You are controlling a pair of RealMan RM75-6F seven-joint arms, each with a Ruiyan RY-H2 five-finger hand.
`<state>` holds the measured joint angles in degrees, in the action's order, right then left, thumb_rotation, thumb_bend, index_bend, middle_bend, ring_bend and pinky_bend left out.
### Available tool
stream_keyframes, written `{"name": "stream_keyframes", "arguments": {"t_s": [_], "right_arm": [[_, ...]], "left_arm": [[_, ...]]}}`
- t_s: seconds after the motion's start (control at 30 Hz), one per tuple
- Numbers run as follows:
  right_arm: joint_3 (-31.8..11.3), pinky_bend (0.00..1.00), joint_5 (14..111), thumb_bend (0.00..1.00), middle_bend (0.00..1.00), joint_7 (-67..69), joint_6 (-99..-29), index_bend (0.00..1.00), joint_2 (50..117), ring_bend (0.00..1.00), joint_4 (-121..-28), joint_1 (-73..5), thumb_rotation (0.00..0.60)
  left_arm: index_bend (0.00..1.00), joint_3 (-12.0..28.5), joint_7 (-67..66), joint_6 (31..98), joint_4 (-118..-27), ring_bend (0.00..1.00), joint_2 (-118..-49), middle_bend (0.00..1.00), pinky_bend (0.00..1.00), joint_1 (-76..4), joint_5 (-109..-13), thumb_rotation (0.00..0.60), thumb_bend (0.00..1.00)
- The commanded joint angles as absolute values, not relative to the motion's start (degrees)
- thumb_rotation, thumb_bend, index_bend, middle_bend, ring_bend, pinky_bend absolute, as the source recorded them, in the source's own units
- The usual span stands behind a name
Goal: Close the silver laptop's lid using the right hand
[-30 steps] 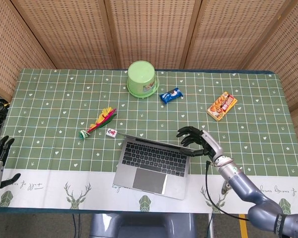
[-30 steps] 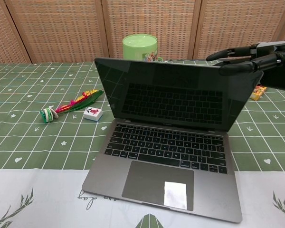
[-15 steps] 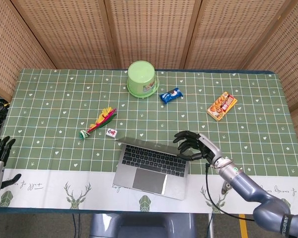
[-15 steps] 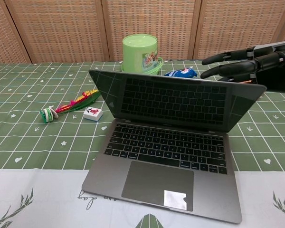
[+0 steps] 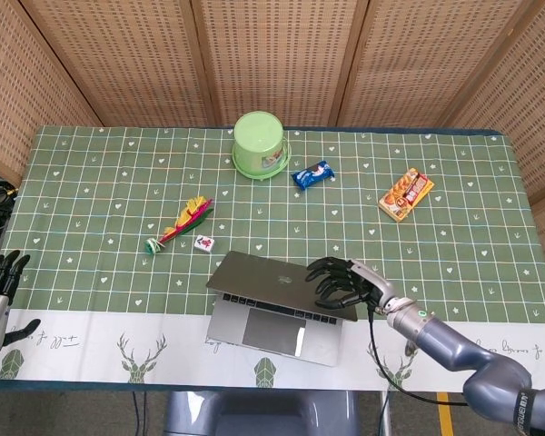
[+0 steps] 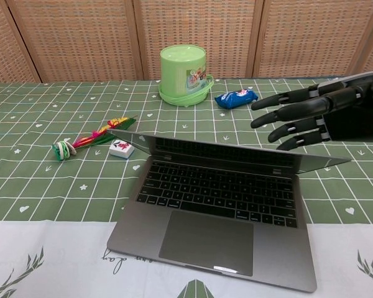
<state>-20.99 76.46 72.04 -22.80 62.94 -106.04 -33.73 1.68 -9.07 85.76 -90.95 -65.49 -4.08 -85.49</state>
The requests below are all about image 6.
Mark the wooden bamboo folding screen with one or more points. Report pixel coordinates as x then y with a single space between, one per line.
81 37

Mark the colourful candy wrapper toy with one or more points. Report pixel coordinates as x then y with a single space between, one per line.
93 139

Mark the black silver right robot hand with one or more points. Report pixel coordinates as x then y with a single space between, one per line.
351 118

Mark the silver laptop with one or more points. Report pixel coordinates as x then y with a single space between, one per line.
211 217

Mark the green plastic bucket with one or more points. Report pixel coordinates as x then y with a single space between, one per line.
180 74

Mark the green checked tablecloth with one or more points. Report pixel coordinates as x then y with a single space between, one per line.
49 192

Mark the white mahjong tile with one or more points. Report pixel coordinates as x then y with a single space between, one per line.
121 149

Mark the blue cookie packet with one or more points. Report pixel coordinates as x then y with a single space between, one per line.
236 98

